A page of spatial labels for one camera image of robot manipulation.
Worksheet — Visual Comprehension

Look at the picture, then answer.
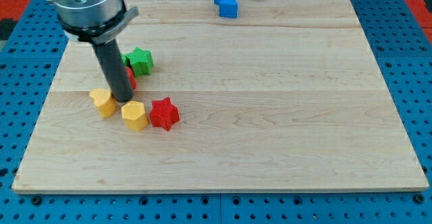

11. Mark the yellow heart block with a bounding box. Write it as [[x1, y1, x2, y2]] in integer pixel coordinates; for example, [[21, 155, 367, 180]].
[[89, 88, 117, 118]]

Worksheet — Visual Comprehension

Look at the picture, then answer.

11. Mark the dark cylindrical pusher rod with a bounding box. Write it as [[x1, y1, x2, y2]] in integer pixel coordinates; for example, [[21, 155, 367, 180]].
[[92, 39, 134, 103]]

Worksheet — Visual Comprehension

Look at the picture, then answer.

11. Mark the yellow hexagon block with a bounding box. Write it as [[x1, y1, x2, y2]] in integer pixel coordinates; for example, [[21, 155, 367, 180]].
[[121, 101, 149, 131]]

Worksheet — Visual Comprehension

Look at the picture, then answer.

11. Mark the green star block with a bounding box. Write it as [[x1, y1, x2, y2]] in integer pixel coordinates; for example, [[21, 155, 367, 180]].
[[126, 47, 154, 77]]

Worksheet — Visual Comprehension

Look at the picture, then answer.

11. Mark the green block behind rod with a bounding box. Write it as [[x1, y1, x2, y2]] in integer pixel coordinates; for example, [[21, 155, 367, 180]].
[[120, 53, 130, 67]]

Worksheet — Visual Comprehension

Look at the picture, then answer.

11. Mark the red circle block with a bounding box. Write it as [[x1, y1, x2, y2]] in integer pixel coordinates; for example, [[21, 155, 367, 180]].
[[125, 66, 136, 90]]

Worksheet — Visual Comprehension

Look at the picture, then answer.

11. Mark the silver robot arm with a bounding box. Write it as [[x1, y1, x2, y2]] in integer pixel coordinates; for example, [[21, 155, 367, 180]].
[[47, 0, 139, 45]]

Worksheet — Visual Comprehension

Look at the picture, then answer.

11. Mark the red star block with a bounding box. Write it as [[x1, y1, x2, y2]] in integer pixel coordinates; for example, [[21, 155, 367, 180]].
[[149, 97, 180, 131]]

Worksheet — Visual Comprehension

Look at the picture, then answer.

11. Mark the blue block front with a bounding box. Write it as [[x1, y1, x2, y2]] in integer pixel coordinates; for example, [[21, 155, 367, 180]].
[[219, 0, 238, 19]]

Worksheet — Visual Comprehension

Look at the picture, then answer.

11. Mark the wooden board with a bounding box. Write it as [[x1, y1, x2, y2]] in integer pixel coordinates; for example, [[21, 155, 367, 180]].
[[12, 0, 429, 194]]

